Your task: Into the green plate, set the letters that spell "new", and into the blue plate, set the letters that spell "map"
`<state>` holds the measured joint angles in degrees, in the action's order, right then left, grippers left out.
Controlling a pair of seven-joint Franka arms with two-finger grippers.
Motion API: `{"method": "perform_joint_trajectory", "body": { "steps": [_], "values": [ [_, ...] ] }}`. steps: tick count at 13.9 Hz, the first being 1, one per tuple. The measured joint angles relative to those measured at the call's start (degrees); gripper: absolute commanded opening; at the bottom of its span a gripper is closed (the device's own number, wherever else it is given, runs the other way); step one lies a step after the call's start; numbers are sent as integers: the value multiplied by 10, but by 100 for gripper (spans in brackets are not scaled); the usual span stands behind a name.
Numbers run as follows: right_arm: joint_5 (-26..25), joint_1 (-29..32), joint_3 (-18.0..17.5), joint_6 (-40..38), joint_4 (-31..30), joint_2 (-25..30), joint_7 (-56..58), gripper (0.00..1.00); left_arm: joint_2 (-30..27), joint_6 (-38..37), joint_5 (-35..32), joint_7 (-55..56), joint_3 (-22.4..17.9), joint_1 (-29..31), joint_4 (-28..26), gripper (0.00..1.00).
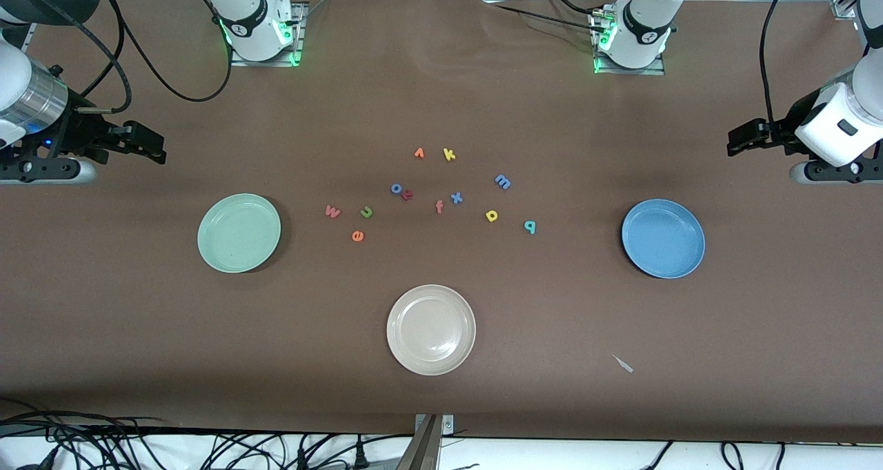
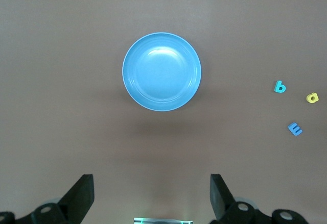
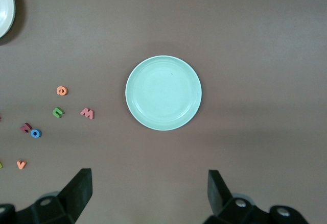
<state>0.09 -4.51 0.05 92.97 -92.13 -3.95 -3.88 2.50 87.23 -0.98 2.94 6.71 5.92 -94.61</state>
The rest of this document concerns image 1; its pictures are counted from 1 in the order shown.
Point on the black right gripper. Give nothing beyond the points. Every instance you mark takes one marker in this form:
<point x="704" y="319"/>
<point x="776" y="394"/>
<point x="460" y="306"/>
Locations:
<point x="77" y="136"/>

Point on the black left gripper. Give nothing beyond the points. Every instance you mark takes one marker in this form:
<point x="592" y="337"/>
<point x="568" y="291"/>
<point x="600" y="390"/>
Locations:
<point x="777" y="136"/>

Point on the pink foam letter w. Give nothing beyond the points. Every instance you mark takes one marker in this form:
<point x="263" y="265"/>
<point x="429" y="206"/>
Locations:
<point x="332" y="212"/>

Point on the teal foam letter b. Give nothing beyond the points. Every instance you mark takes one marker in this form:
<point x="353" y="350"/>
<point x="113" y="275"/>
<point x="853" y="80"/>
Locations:
<point x="533" y="228"/>

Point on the green foam letter u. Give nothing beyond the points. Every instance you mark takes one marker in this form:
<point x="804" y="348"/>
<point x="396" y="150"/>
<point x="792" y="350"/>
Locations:
<point x="366" y="212"/>

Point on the blue foam letter m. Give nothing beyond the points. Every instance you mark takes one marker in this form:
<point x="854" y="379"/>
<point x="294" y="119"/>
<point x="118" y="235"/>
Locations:
<point x="503" y="181"/>

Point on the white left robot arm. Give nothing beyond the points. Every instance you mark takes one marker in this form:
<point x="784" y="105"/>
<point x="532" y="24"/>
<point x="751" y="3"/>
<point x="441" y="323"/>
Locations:
<point x="645" y="25"/>

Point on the blue plate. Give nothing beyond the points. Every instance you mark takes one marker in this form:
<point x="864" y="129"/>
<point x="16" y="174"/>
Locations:
<point x="663" y="239"/>

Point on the green plate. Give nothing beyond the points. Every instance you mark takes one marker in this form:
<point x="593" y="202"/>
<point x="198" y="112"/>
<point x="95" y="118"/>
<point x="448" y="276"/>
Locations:
<point x="239" y="233"/>

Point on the grey tape scrap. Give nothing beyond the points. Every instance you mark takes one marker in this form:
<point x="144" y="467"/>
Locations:
<point x="624" y="364"/>

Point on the brown table cover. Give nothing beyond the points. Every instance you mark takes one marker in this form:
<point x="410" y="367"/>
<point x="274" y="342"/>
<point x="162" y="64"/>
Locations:
<point x="441" y="97"/>

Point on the beige plate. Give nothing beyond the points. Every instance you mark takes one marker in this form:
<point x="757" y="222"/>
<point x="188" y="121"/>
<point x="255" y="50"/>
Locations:
<point x="431" y="330"/>

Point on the grey support beam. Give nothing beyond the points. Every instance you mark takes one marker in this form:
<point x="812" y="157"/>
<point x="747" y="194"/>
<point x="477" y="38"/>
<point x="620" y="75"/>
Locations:
<point x="421" y="453"/>

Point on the aluminium frame profile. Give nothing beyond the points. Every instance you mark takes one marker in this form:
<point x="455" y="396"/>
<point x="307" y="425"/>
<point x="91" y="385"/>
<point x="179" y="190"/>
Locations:
<point x="843" y="6"/>
<point x="29" y="38"/>

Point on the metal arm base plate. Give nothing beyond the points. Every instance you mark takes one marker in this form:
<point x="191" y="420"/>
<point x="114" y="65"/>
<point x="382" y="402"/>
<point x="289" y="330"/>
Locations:
<point x="631" y="71"/>
<point x="298" y="42"/>

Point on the small metal table bracket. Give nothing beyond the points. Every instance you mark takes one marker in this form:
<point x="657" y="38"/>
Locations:
<point x="448" y="423"/>

